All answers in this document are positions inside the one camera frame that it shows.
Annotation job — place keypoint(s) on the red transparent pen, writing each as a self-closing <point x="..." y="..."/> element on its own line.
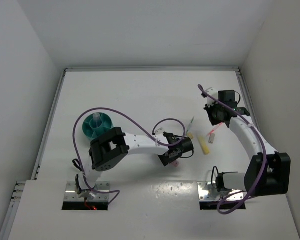
<point x="214" y="129"/>

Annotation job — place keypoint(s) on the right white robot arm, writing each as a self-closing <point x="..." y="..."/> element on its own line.
<point x="268" y="172"/>

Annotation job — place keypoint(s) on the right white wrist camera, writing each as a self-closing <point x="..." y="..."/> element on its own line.
<point x="214" y="93"/>

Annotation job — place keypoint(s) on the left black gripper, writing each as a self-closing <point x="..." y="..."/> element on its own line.
<point x="165" y="160"/>

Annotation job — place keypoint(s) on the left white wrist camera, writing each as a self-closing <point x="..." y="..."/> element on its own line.
<point x="158" y="131"/>

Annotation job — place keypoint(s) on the yellow highlighter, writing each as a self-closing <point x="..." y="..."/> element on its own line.
<point x="203" y="144"/>

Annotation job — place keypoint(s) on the small grey eraser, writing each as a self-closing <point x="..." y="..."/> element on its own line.
<point x="211" y="138"/>

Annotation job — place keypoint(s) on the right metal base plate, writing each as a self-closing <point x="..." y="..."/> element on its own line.
<point x="207" y="193"/>

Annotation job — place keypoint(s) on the teal round divided container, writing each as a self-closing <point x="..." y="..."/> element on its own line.
<point x="92" y="133"/>

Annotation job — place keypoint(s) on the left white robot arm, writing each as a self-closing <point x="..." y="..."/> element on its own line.
<point x="109" y="149"/>

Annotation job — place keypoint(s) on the pink highlighter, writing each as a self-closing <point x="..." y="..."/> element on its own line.
<point x="175" y="163"/>

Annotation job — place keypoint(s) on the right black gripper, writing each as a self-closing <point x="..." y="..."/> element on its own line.
<point x="213" y="122"/>

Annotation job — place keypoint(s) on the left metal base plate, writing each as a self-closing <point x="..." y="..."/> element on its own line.
<point x="71" y="194"/>

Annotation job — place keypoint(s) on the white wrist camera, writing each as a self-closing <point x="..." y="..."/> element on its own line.
<point x="158" y="131"/>
<point x="214" y="93"/>

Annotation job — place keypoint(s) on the metal base plate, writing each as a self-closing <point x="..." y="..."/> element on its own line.
<point x="71" y="194"/>
<point x="207" y="193"/>

